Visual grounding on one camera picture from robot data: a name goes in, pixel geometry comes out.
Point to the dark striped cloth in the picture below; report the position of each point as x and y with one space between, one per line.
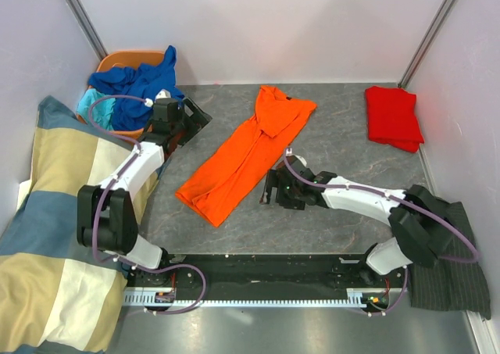
452 286

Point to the white slotted cable duct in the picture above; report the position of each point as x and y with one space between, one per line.
139 297

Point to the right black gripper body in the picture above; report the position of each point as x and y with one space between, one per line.
287 195

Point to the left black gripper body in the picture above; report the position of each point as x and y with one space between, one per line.
189 126

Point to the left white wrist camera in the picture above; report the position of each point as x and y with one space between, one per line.
161 95

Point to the folded red t shirt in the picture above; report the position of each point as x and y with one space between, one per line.
391 118

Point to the orange plastic basket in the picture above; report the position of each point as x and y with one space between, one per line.
134 58

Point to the teal t shirt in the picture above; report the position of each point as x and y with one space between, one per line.
102 113

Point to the orange t shirt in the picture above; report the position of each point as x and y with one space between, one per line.
242 161

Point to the left aluminium frame post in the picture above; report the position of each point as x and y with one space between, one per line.
87 27

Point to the blue t shirt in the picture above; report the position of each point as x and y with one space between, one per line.
145 81

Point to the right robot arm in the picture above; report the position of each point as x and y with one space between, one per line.
416 238

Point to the right aluminium frame post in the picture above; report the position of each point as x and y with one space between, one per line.
438 21

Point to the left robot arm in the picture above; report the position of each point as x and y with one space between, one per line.
106 221

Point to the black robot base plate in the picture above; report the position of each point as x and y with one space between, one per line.
266 276

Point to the aluminium frame post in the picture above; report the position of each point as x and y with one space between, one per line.
438 21
87 27

